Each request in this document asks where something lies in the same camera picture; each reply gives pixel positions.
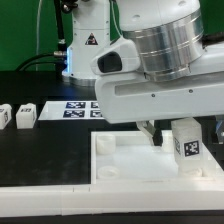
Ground black cables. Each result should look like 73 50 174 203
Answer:
15 0 78 72

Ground white square tabletop part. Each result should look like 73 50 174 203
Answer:
91 130 216 184

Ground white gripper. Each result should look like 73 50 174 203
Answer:
91 38 224 146

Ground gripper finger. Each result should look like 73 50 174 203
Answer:
216 115 224 144

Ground white marker sheet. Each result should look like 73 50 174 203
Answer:
39 101 102 121

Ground white L-shaped fence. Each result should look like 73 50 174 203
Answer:
0 133 224 219

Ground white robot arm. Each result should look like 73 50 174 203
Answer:
62 0 224 143

